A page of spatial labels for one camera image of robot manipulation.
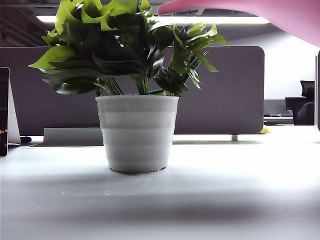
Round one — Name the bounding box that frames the pink plastic watering can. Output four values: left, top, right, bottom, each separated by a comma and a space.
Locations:
157, 0, 320, 48

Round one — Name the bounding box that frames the green artificial leafy plant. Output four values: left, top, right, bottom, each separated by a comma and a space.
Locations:
28, 0, 231, 98

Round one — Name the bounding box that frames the white ribbed plastic pot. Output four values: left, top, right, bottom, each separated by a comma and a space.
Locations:
95, 94, 180, 175

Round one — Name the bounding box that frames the green and yellow object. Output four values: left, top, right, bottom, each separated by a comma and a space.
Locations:
146, 87, 167, 97

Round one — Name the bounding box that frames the wide grey desk divider panel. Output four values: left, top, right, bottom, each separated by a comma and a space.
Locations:
0, 45, 266, 136

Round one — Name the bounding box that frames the white background desk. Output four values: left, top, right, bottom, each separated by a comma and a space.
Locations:
263, 113, 295, 126

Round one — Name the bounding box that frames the black monitor with white back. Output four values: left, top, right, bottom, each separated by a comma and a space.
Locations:
0, 66, 22, 158

